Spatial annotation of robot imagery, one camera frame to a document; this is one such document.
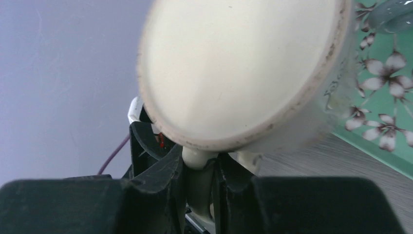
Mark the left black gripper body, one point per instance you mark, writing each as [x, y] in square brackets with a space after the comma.
[148, 145]

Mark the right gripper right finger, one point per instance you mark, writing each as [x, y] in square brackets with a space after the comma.
[249, 204]

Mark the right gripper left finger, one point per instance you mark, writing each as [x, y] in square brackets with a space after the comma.
[151, 203]

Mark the cream floral mug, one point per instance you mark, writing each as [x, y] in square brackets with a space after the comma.
[247, 76]

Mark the grey mug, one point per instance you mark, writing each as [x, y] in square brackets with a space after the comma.
[392, 16]

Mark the green floral tray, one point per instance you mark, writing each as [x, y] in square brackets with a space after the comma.
[380, 119]

